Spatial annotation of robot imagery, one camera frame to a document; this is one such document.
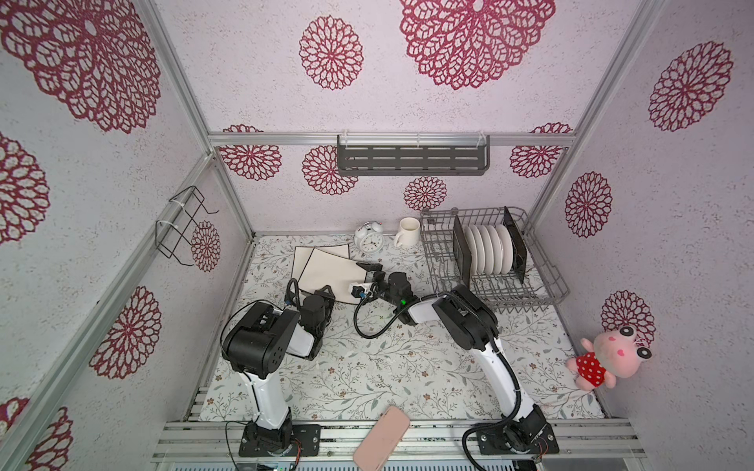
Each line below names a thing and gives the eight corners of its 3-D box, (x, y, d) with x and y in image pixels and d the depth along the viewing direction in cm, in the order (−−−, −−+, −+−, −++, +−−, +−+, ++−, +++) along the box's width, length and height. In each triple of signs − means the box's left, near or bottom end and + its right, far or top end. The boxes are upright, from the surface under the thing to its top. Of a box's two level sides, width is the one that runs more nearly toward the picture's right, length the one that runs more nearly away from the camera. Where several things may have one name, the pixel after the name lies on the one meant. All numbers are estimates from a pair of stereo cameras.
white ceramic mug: (394, 248, 118) (395, 235, 112) (393, 230, 125) (394, 217, 119) (419, 248, 118) (422, 235, 112) (417, 230, 125) (419, 217, 119)
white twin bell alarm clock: (359, 258, 115) (357, 235, 105) (355, 248, 118) (353, 225, 109) (384, 252, 117) (385, 229, 107) (379, 242, 120) (380, 219, 111)
